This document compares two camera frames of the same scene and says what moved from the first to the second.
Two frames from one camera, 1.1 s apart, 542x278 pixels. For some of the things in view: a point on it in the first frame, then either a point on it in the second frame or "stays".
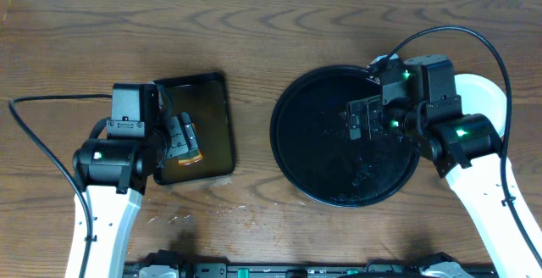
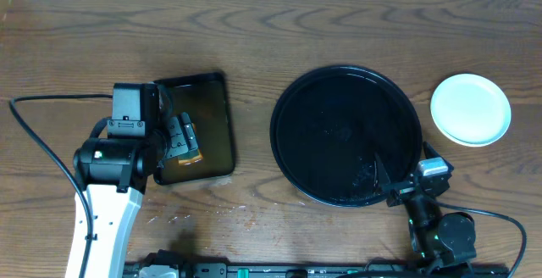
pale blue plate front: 478,96 stays
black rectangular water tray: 204,97 stays
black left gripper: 180,136 stays
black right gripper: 375,127 → 400,191
